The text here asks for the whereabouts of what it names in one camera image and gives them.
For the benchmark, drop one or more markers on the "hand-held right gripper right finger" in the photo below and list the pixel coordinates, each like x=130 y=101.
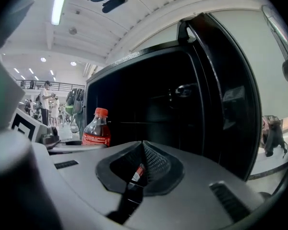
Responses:
x=194 y=188

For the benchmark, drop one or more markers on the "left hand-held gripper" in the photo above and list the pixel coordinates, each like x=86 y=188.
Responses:
x=26 y=126

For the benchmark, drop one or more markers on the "dark backpack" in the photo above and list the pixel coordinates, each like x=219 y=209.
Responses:
x=273 y=135

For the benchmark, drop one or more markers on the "black balcony railing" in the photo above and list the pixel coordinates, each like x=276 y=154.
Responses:
x=62 y=85

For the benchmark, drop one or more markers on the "black mini fridge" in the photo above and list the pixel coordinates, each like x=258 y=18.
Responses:
x=158 y=92

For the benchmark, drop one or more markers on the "long ceiling light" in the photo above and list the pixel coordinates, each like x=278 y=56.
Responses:
x=58 y=6

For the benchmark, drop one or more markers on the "white low platform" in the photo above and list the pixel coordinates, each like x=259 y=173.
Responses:
x=273 y=164

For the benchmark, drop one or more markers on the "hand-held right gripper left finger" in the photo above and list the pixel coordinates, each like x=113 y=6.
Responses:
x=86 y=176

